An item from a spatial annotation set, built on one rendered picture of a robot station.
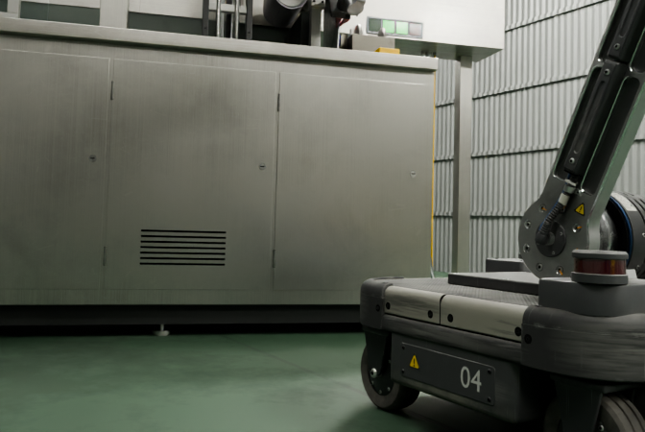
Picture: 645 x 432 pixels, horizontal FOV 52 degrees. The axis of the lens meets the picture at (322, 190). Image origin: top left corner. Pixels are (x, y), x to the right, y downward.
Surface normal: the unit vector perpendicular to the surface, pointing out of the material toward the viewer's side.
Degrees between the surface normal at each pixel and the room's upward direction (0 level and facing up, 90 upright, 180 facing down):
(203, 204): 90
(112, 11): 90
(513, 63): 90
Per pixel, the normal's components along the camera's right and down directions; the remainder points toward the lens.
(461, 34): 0.24, -0.04
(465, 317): -0.85, -0.05
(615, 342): -0.19, -0.06
